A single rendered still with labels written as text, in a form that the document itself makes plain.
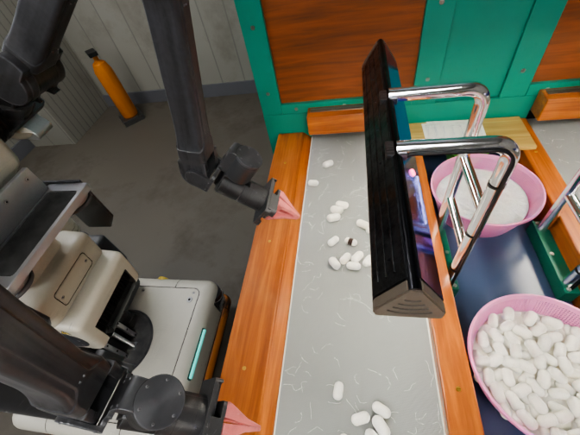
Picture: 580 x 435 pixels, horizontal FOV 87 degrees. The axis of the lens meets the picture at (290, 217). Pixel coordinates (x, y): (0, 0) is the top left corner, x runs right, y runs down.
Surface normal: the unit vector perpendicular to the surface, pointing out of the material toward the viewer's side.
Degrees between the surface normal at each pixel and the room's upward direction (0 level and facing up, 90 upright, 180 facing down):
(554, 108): 90
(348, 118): 90
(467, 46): 90
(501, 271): 0
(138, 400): 41
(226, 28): 90
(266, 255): 0
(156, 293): 0
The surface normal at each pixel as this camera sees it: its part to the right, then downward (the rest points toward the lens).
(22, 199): 0.98, 0.00
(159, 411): 0.53, -0.49
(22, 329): 0.98, 0.22
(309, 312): -0.16, -0.63
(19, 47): -0.08, 0.61
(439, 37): -0.12, 0.77
